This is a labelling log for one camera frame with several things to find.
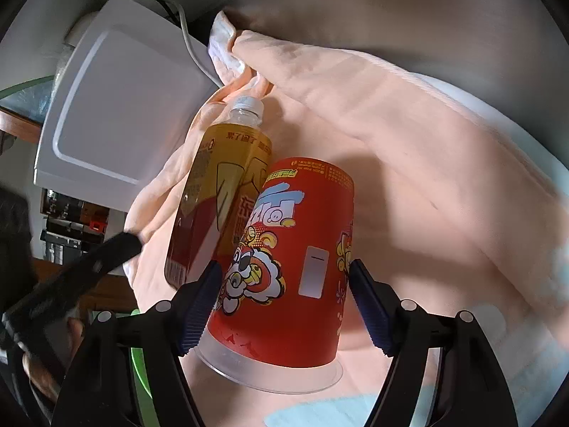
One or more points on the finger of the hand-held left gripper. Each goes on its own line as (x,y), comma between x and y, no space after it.
(115,251)

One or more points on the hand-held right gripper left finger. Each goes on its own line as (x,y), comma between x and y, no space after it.
(200,311)

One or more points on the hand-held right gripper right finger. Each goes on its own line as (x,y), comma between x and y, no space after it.
(371,307)

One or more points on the red printed paper cup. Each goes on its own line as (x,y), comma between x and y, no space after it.
(302,231)

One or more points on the person's left hand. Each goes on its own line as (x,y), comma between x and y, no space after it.
(76,333)

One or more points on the dark shelf with items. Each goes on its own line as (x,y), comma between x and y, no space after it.
(71,227)

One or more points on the yellow drink bottle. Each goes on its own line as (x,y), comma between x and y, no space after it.
(209,195)

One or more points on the white microwave oven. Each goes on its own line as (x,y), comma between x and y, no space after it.
(115,111)

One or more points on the peach cloth with flower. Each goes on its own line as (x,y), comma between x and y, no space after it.
(422,164)

